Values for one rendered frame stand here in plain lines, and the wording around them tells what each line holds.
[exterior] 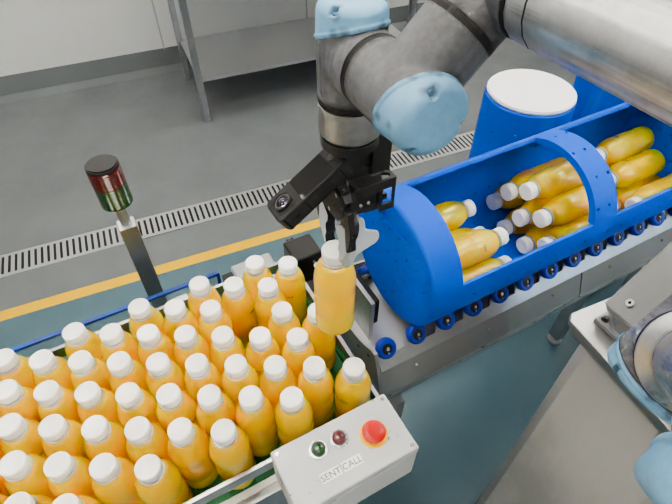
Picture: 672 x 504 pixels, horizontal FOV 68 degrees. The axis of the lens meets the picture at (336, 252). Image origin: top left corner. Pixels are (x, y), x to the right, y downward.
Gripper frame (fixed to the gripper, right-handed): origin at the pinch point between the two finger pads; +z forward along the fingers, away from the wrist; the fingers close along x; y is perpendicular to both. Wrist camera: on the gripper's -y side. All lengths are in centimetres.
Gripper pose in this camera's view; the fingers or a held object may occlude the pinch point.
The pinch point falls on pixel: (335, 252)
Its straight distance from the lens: 73.9
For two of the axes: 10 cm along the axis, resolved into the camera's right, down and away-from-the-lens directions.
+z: 0.0, 6.8, 7.3
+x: -4.7, -6.4, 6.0
